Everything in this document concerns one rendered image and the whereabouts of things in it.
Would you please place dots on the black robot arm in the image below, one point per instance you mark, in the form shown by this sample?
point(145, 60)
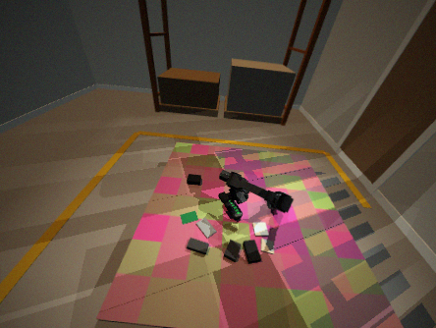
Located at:
point(234, 180)

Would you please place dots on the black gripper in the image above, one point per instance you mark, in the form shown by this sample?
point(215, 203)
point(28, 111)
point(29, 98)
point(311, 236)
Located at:
point(225, 197)

